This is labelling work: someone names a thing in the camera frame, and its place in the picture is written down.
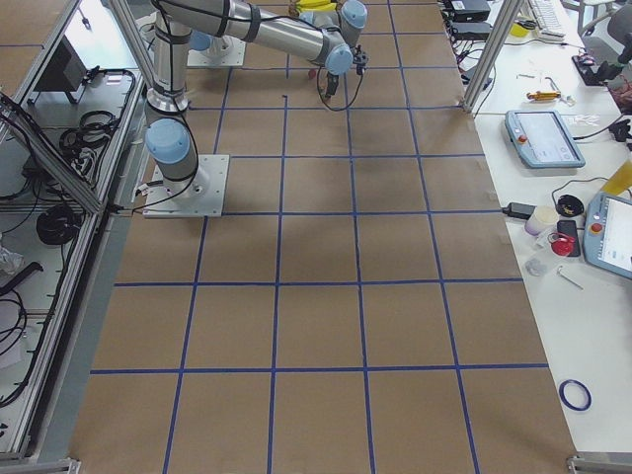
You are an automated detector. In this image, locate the black phone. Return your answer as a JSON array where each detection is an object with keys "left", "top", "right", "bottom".
[{"left": 556, "top": 219, "right": 583, "bottom": 259}]

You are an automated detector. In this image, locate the black power adapter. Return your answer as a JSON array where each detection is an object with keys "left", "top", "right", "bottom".
[{"left": 502, "top": 201, "right": 535, "bottom": 220}]

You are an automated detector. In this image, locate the teach pendant near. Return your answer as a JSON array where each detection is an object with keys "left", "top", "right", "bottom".
[{"left": 583, "top": 192, "right": 632, "bottom": 278}]

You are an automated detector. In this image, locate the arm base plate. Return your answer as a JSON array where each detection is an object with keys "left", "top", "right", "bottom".
[
  {"left": 141, "top": 154, "right": 230, "bottom": 218},
  {"left": 188, "top": 37, "right": 246, "bottom": 68}
]

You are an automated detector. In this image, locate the yellow banana bunch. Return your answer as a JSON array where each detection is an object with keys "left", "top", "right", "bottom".
[{"left": 291, "top": 0, "right": 339, "bottom": 13}]

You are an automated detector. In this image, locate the aluminium frame post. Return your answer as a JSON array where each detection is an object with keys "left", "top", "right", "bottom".
[{"left": 461, "top": 0, "right": 522, "bottom": 113}]

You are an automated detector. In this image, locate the white plastic cup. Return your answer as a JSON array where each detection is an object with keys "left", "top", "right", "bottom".
[{"left": 524, "top": 205, "right": 559, "bottom": 236}]

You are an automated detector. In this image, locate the black control box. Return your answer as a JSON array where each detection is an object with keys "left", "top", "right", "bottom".
[{"left": 34, "top": 36, "right": 88, "bottom": 104}]

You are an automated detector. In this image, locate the orange handled tool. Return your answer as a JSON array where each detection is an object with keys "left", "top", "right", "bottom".
[{"left": 526, "top": 91, "right": 561, "bottom": 102}]

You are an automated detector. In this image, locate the black coiled cable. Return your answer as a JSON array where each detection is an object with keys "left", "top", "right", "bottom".
[{"left": 37, "top": 204, "right": 76, "bottom": 247}]

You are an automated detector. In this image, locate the teach pendant far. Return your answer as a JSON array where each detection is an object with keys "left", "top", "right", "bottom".
[{"left": 505, "top": 110, "right": 586, "bottom": 169}]

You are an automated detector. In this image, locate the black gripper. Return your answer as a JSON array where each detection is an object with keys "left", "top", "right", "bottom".
[{"left": 325, "top": 44, "right": 368, "bottom": 98}]

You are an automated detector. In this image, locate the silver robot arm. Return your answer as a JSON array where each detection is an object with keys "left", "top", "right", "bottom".
[{"left": 145, "top": 1, "right": 367, "bottom": 198}]

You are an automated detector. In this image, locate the blue tape roll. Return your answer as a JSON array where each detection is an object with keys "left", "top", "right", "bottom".
[{"left": 558, "top": 379, "right": 593, "bottom": 412}]

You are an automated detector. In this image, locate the teach pendant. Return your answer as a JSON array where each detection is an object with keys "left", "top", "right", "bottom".
[
  {"left": 583, "top": 192, "right": 632, "bottom": 278},
  {"left": 505, "top": 110, "right": 586, "bottom": 169}
]

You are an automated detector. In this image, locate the red round object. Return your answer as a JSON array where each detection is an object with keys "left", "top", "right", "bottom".
[{"left": 548, "top": 232, "right": 576, "bottom": 257}]

